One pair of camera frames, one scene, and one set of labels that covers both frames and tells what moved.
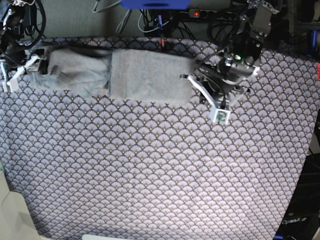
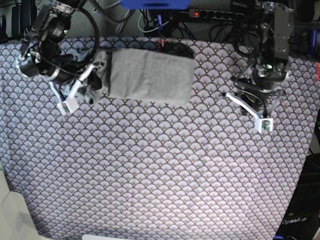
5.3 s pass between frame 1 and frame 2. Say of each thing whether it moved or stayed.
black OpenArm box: stayed
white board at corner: stayed
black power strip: stayed
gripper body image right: moved
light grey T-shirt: moved
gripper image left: moved
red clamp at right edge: stayed
